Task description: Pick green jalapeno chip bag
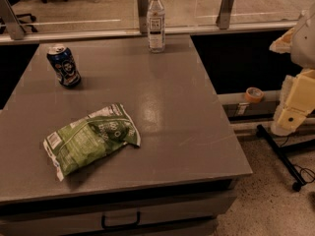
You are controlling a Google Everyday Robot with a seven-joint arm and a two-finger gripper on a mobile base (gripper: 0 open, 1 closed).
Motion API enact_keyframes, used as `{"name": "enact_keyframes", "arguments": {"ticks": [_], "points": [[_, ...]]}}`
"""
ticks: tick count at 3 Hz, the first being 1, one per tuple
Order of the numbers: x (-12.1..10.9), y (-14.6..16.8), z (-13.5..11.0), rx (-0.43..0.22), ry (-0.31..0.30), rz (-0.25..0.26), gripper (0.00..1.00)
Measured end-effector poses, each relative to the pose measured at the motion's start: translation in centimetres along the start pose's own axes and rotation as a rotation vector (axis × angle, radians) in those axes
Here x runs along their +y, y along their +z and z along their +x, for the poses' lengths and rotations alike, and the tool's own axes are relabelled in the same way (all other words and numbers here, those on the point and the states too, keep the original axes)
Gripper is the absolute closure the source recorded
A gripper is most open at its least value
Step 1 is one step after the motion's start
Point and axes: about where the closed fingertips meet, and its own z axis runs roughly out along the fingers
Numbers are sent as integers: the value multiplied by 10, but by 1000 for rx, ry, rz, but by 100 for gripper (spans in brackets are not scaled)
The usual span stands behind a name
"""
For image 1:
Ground grey metal bracket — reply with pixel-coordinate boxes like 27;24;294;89
216;0;234;30
0;0;25;40
137;0;149;34

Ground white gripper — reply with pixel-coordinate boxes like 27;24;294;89
269;3;315;137

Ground green jalapeno chip bag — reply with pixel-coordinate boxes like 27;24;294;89
43;103;141;181

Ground black office chair base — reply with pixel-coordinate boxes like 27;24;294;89
0;13;38;34

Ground orange tape roll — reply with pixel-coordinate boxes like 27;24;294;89
245;88;264;103

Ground grey metal bracket left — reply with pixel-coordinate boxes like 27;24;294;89
0;0;25;40

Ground grey metal bracket middle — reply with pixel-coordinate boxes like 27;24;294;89
137;0;149;34

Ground grey metal bracket right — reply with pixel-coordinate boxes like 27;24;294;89
216;0;234;30

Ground clear plastic water bottle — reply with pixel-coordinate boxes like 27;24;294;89
147;0;165;53

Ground black drawer handle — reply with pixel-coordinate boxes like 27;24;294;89
100;211;141;231

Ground black rolling stand base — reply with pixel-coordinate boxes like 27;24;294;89
256;125;315;192

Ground blue soda can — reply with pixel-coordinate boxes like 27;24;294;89
46;44;81;88

